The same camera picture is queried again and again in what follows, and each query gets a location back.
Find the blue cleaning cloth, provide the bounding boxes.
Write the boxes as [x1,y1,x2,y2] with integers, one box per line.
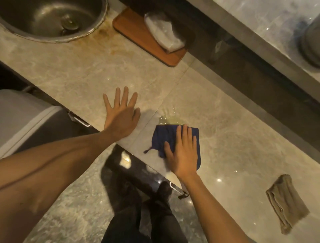
[144,124,201,171]

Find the grey trash bin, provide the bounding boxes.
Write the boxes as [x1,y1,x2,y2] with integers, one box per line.
[0,89,75,159]

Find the person's dark trousers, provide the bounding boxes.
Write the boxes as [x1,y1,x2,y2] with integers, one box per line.
[101,173,190,243]

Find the white plastic bag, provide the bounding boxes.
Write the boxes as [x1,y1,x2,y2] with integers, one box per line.
[144,11,187,53]

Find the steel sink drain stopper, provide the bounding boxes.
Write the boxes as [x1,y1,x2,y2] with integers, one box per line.
[61,19,80,35]

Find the wooden cutting board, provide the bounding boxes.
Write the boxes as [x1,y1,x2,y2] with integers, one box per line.
[112,7,188,67]

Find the grey round pot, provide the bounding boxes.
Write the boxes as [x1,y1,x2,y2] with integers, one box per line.
[299,18,320,67]

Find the person's right hand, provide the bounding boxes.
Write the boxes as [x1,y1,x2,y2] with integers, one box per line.
[164,124,198,179]

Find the yellowish liquid spill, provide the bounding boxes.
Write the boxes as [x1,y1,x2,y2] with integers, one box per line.
[158,107,186,126]

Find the black glossy cabinet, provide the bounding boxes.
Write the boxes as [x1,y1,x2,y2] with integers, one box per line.
[0,61,187,201]

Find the metal drawer handle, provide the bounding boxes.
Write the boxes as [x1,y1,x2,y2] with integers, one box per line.
[169,182,189,200]
[68,111,91,128]

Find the beige folded cloth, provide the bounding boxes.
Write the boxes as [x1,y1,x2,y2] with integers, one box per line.
[265,174,310,235]

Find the person's right forearm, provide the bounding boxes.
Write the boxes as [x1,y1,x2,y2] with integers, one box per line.
[179,173,258,243]

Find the person's left forearm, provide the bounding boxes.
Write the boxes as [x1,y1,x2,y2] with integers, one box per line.
[0,130,118,243]

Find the round steel sink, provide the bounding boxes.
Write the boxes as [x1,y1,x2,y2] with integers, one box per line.
[0,0,109,43]

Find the person's left hand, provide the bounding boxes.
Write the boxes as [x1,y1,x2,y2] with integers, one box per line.
[103,87,141,141]

